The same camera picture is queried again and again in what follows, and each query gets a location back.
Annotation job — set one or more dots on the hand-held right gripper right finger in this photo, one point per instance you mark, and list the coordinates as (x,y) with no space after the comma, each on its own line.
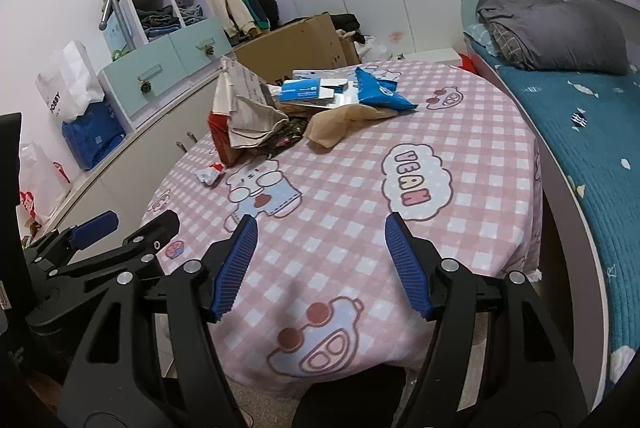
(407,268)

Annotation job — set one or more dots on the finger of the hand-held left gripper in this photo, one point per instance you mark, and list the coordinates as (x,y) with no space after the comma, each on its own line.
(150,243)
(95,225)

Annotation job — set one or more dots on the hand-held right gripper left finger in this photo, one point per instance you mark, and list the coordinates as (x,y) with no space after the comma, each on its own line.
(235,268)

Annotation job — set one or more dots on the small red white wrapper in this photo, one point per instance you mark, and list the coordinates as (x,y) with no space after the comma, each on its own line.
(210,174)

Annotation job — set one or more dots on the red box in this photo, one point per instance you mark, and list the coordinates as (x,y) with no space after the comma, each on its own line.
(220,140)

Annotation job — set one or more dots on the dark patterned packet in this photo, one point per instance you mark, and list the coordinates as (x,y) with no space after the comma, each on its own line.
(287,135)

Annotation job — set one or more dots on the red and white paper bag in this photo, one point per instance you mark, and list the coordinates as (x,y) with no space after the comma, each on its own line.
(250,117)

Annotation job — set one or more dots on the beige cloth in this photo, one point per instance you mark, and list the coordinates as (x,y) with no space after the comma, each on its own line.
(340,120)

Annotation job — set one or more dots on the blue white medicine box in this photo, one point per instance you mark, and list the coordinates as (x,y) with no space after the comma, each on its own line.
(302,91)

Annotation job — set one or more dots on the white torn medicine box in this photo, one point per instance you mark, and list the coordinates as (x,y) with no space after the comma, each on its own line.
(307,74)

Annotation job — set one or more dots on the red white plastic bag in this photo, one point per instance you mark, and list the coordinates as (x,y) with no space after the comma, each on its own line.
(37,183)

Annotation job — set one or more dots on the white curved cabinet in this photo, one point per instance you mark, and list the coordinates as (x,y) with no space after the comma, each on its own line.
(125,178)

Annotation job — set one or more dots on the pink checked printed tablecloth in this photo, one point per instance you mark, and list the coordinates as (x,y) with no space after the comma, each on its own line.
(350,208)

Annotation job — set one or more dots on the blue plastic bag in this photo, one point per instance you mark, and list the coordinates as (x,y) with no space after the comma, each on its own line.
(92,137)

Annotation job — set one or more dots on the pinecone ornament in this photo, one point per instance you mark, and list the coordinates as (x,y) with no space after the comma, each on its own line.
(209,50)
(145,86)

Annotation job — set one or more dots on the teal drawer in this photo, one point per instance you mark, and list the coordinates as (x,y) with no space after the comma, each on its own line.
(135,77)
(200,42)

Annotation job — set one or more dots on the pale teal box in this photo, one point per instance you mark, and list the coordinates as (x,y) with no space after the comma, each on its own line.
(116,35)

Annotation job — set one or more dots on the teal quilted bed cover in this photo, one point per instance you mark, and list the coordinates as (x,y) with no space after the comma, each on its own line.
(575,147)

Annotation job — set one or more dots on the white platform step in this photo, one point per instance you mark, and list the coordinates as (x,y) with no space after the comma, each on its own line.
(430,56)

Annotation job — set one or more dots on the folded jeans stack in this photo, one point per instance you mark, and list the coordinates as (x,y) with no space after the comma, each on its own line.
(160,22)

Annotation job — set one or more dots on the red cloth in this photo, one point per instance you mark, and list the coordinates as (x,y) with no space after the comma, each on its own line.
(467,62)

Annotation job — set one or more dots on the pale pink butterfly sticker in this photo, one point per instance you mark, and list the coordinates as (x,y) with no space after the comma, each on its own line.
(396,36)

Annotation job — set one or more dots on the folded blue clothes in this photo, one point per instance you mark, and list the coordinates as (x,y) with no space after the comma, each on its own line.
(192,13)

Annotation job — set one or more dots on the large cardboard box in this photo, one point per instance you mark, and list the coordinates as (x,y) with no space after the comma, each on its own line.
(300,42)

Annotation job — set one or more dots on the blue checked pillowcase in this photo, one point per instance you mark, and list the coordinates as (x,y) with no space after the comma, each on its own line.
(480,38)

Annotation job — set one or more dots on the black clothing pile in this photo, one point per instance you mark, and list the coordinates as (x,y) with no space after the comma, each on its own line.
(347,25)

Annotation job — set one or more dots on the grey quilt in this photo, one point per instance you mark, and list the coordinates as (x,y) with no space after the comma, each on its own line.
(550,32)

